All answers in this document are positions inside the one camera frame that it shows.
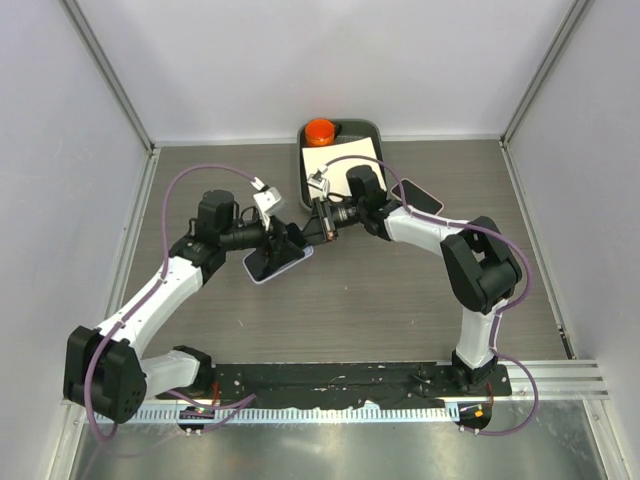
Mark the slotted cable duct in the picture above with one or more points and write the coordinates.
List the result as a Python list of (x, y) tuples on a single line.
[(369, 413)]

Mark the aluminium front rail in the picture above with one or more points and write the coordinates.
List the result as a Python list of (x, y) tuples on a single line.
[(560, 380)]

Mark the phone in cream case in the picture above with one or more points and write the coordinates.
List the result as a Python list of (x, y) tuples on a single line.
[(425, 197)]

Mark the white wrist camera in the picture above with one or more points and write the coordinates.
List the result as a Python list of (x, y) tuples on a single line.
[(268, 201), (318, 184)]

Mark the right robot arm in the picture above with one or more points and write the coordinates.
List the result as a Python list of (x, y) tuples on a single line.
[(480, 266)]

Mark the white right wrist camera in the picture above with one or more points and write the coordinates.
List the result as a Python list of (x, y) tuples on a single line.
[(318, 184)]

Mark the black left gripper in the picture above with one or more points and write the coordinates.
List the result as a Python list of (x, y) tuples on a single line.
[(281, 246)]

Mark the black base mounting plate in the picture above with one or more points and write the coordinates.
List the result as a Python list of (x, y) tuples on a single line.
[(338, 386)]

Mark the right aluminium frame post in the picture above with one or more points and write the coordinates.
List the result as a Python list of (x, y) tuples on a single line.
[(570, 23)]

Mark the dark green plastic tray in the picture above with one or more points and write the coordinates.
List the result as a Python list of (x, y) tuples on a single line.
[(353, 136)]

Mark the orange mug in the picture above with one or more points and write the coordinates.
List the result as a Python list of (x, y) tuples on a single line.
[(321, 132)]

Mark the left aluminium frame post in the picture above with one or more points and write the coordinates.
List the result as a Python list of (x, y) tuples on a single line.
[(81, 25)]

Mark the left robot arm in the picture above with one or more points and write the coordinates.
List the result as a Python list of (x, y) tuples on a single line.
[(217, 230)]

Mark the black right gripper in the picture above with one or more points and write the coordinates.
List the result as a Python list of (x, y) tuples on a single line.
[(321, 227)]

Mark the aluminium frame post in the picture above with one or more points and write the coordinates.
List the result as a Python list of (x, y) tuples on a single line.
[(570, 23), (81, 25)]

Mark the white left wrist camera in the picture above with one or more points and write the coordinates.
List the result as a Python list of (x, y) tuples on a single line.
[(268, 201)]

